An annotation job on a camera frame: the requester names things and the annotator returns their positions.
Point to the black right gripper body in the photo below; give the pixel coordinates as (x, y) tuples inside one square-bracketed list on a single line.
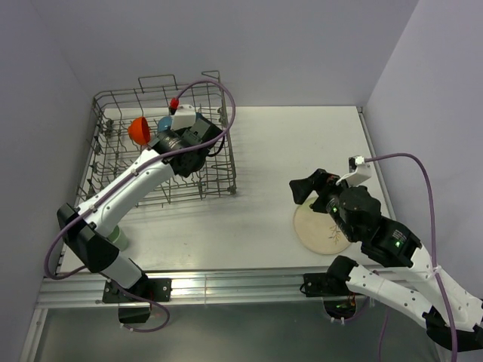
[(326, 199)]

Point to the light blue bowl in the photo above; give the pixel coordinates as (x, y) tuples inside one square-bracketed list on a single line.
[(164, 123)]

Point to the orange bowl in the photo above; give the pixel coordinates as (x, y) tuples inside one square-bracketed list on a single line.
[(139, 131)]

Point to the green cup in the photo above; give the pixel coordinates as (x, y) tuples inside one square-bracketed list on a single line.
[(118, 238)]

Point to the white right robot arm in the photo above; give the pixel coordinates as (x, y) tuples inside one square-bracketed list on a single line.
[(451, 316)]

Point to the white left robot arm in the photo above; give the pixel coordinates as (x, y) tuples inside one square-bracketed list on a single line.
[(85, 229)]

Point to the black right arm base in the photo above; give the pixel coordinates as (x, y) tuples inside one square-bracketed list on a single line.
[(331, 282)]

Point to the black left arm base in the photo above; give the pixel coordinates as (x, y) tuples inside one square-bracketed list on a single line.
[(137, 304)]

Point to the beige round plate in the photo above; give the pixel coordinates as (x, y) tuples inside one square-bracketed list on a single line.
[(317, 232)]

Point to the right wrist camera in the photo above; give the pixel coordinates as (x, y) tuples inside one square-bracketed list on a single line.
[(359, 172)]

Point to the grey wire dish rack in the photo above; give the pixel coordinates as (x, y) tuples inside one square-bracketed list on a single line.
[(112, 151)]

